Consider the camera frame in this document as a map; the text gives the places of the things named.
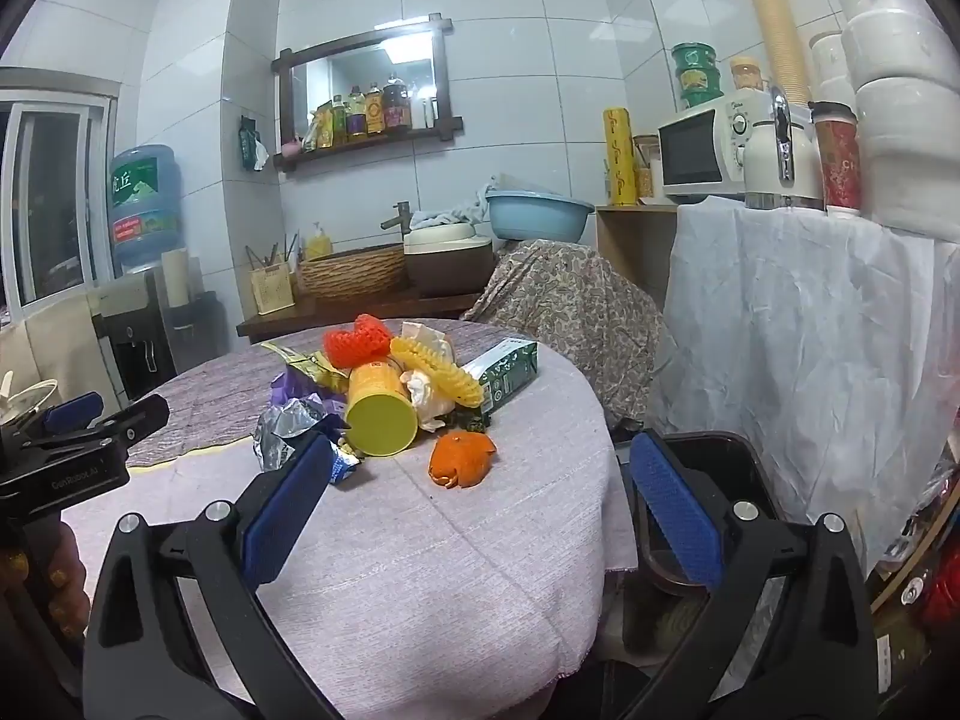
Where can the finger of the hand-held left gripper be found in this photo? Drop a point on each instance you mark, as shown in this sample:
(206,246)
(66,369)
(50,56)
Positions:
(142,420)
(71,412)

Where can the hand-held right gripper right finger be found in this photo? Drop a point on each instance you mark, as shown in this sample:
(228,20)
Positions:
(675,514)

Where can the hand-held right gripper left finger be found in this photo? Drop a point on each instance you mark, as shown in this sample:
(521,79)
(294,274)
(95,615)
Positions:
(292,514)

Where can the blue and white wrapper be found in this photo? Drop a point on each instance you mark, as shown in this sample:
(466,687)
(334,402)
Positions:
(343,465)

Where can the silver foil wrapper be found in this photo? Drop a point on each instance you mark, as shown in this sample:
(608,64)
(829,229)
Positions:
(281,435)

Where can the black trash bin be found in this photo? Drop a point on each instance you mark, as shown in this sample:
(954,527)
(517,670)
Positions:
(757,480)

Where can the purple snack wrapper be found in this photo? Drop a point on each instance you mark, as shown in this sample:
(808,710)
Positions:
(289,390)

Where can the yellow paper cup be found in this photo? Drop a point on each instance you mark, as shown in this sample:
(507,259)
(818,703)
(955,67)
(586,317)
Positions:
(379,420)

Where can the gold snack wrapper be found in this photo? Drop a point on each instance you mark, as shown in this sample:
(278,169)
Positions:
(315,371)

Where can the white tissue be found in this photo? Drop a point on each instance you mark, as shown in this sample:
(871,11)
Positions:
(420,390)

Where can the orange peel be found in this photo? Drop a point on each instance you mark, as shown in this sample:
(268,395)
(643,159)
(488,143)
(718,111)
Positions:
(461,457)

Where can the red foam fruit net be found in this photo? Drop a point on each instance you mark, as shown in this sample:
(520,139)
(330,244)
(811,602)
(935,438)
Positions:
(360,337)

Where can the yellow foam fruit net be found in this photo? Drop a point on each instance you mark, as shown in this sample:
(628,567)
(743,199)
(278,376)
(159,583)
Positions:
(442,379)

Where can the green vegetable leaves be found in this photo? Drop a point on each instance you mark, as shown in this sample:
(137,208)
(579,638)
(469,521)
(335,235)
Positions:
(472,422)

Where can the green milk carton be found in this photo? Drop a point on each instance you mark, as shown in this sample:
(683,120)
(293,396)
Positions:
(506,371)

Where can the white paper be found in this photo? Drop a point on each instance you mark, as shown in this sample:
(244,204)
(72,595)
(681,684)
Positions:
(424,334)

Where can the person's left hand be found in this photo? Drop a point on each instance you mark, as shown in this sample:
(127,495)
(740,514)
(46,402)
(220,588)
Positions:
(66,589)

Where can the glass pot lid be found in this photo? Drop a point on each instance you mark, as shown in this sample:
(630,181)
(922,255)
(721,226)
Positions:
(22,397)

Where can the striped grey tablecloth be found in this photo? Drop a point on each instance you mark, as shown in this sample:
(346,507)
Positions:
(217,390)

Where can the water dispenser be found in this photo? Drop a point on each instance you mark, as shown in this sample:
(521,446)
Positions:
(127,300)

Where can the white cup tube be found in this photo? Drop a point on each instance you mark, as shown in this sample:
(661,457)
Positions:
(176,277)

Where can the beige utensil holder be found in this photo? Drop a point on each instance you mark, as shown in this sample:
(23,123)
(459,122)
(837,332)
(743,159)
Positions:
(271,291)

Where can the white cloth cover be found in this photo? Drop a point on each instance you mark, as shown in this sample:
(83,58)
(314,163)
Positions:
(787,352)

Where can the wooden counter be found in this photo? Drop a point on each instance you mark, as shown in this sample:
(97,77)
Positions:
(337,315)

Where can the window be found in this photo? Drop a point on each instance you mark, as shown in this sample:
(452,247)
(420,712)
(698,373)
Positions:
(52,202)

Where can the blue water jug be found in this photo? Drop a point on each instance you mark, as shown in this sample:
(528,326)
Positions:
(146,202)

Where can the floral cloth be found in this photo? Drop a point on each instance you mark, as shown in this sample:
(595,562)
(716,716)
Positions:
(570,315)

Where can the yellow soap bottle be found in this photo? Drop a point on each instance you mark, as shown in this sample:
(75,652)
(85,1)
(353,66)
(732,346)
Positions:
(317,246)

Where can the wicker basket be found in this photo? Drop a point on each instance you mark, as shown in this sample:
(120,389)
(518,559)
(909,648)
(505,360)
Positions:
(352,274)

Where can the wooden cabinet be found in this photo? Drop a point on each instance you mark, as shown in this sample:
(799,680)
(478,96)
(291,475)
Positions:
(630,255)

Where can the red plastic bag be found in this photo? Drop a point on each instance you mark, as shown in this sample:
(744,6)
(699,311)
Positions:
(941,600)

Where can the green hanging packet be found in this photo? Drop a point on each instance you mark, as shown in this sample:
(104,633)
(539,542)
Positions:
(251,142)

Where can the small pink cup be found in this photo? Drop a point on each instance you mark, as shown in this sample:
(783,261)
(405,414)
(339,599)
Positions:
(289,146)

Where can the bronze faucet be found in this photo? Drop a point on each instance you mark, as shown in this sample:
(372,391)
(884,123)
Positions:
(401,217)

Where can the white basin lid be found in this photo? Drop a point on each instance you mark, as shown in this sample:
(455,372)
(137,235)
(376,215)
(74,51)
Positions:
(446,236)

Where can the blue plastic basin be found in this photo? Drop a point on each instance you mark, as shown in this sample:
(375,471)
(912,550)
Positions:
(540,217)

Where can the glass jar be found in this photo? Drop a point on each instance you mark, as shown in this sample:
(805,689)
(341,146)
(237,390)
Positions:
(645,169)

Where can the light blue towel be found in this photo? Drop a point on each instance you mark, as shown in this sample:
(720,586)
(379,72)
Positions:
(457,206)

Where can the yellow roll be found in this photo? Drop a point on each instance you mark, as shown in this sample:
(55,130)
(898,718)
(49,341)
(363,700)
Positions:
(619,157)

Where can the white microwave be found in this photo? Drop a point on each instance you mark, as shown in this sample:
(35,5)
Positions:
(697,150)

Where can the white kettle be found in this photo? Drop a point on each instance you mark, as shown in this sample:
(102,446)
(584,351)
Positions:
(765,157)

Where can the row of condiment bottles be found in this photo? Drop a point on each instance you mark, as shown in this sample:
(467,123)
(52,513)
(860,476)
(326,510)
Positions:
(373,112)

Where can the red paper cup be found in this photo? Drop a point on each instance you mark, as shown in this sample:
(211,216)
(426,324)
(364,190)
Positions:
(836,161)

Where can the wooden framed mirror shelf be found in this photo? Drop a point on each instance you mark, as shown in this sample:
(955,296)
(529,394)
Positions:
(352,71)

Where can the beige jar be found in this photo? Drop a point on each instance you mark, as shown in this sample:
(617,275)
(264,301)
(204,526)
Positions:
(746,75)

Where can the short stack of white bowls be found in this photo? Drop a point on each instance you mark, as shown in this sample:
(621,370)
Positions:
(831,67)

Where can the tall stack of white bowls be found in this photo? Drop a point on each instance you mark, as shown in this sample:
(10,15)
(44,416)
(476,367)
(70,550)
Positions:
(900,90)

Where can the stack of beige paper cups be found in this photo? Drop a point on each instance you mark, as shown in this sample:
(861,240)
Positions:
(772,15)

